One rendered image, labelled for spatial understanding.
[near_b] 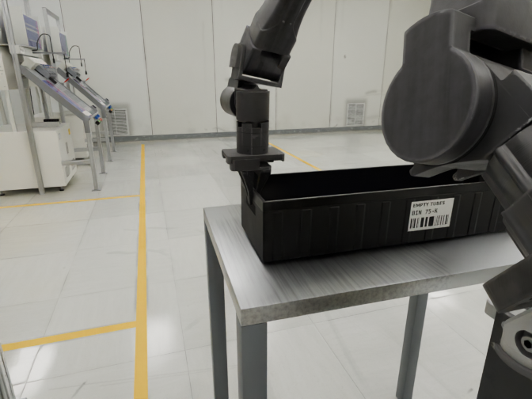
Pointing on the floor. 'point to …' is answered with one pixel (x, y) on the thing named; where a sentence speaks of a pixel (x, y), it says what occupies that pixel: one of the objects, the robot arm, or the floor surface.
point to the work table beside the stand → (330, 290)
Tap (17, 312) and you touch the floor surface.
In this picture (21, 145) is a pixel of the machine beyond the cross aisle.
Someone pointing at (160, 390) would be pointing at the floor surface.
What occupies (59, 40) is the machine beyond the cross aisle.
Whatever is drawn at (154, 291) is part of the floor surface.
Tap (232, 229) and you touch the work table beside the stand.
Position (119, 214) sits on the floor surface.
